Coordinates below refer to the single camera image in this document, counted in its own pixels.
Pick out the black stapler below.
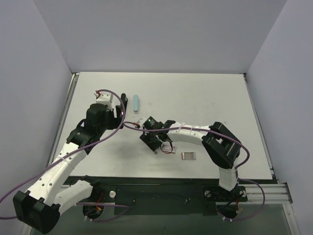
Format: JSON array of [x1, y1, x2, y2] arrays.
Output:
[[120, 93, 128, 117]]

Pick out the staple box tray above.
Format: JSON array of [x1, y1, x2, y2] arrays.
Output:
[[181, 152, 196, 161]]

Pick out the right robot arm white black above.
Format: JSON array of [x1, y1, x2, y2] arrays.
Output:
[[138, 117, 240, 200]]

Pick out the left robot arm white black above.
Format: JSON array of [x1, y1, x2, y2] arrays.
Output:
[[13, 103, 125, 234]]

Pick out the red white staple box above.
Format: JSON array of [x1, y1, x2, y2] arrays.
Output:
[[161, 144, 176, 154]]

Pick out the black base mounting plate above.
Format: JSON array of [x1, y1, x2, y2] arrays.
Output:
[[65, 176, 247, 219]]

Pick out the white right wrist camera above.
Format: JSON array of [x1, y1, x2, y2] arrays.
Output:
[[134, 117, 147, 129]]

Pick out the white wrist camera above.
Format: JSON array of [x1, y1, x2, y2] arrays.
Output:
[[134, 117, 147, 129], [94, 91, 113, 110]]

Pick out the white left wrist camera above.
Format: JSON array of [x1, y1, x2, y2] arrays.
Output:
[[94, 91, 113, 110]]

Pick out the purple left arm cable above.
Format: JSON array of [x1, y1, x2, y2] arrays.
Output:
[[0, 89, 128, 220]]

